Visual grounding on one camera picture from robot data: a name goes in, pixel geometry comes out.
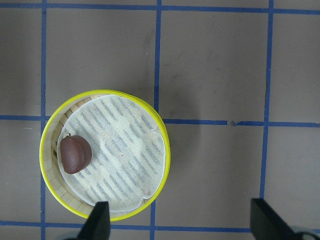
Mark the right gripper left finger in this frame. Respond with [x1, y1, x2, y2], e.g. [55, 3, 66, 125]
[77, 201, 111, 240]

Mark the white steamer liner cloth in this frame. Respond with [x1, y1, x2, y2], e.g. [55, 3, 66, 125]
[60, 94, 166, 213]

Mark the brown bun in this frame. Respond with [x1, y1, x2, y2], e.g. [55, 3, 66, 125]
[59, 135, 92, 174]

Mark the yellow steamer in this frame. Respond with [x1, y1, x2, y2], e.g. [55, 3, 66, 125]
[39, 89, 171, 222]

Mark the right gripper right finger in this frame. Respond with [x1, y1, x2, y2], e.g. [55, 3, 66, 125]
[250, 198, 303, 240]

